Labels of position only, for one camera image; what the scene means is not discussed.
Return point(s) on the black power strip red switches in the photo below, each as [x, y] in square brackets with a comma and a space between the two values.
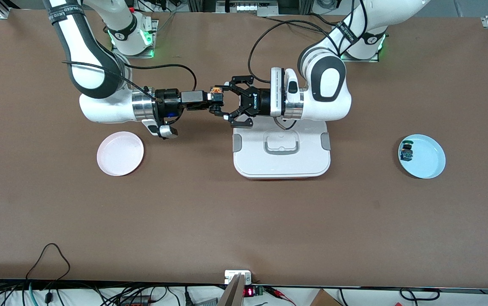
[135, 302]

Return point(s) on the orange push-button switch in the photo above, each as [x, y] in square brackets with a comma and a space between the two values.
[217, 90]

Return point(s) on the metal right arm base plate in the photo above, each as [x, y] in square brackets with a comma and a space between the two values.
[129, 56]

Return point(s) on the green push-button switch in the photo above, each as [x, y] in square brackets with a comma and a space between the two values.
[406, 154]

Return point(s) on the grey power adapter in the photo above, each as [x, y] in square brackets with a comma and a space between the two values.
[205, 302]

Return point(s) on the white lidded box grey clips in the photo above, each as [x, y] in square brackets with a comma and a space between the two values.
[282, 163]

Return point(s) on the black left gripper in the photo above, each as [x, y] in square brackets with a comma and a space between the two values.
[257, 103]

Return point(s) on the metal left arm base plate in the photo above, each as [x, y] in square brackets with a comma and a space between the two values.
[361, 60]

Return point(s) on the light blue round plate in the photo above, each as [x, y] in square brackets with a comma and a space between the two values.
[429, 157]

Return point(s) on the silver equipment behind table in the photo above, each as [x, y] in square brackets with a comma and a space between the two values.
[248, 7]

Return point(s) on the brown cardboard box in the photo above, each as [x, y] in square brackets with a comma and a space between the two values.
[324, 299]

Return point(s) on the red digit display module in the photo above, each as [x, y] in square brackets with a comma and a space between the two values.
[248, 291]

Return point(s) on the white mount bracket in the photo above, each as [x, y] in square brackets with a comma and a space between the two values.
[228, 275]

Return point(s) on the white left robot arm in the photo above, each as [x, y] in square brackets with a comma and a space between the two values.
[329, 80]

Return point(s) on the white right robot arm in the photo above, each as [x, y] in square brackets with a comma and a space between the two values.
[86, 72]

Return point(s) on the aluminium camera mount bar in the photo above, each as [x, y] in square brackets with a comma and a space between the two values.
[234, 293]

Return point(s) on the pink round plate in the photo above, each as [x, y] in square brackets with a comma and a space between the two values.
[120, 154]

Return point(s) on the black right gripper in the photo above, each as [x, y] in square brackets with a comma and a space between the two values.
[168, 103]

